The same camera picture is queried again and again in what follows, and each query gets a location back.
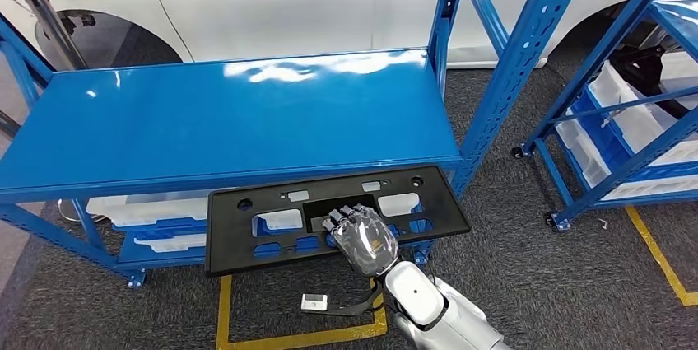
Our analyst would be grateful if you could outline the chrome stanchion post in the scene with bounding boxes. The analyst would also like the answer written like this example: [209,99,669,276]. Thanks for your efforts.
[6,0,109,224]

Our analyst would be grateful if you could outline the blue wheeled shelf rack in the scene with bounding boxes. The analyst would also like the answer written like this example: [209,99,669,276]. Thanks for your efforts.
[511,0,698,231]

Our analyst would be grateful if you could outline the black right camera bracket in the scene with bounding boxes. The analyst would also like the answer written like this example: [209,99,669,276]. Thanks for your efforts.
[321,279,385,318]

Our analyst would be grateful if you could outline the blue metal shelf rack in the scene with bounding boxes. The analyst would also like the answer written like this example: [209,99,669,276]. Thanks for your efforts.
[0,0,598,290]

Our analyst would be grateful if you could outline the black plastic parts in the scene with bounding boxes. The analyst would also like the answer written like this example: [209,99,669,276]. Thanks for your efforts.
[621,41,698,119]

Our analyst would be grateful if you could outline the black plastic plate part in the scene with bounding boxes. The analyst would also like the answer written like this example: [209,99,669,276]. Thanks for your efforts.
[204,164,472,278]

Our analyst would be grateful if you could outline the yellow floor tape square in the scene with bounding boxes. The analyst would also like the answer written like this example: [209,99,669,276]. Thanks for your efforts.
[624,205,698,308]
[215,275,389,350]

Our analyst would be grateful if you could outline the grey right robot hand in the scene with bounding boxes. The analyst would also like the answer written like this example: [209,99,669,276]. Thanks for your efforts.
[321,203,399,278]

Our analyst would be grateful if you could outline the white car red stripe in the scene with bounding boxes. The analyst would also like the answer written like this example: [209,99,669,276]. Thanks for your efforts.
[0,0,698,70]

